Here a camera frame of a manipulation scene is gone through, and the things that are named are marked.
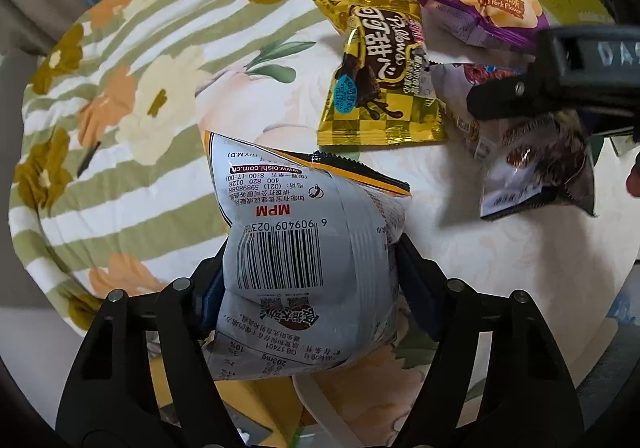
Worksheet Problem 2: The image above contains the white and brown snack bag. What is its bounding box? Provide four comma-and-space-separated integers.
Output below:
430, 62, 598, 220

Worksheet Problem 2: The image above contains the silver grey snack packet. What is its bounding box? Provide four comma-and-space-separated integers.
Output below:
205, 130, 413, 381

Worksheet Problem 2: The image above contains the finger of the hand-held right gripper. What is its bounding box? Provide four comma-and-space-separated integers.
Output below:
466, 70, 553, 122

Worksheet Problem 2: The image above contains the gold chocolate snack packet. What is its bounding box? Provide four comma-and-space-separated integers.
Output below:
312, 0, 448, 147

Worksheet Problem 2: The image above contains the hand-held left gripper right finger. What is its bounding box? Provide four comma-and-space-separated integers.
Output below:
392, 233, 586, 448

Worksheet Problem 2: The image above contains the floral striped blanket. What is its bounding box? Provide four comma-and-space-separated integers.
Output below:
7, 0, 506, 334

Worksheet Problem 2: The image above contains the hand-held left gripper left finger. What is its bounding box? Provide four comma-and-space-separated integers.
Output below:
60, 243, 236, 448

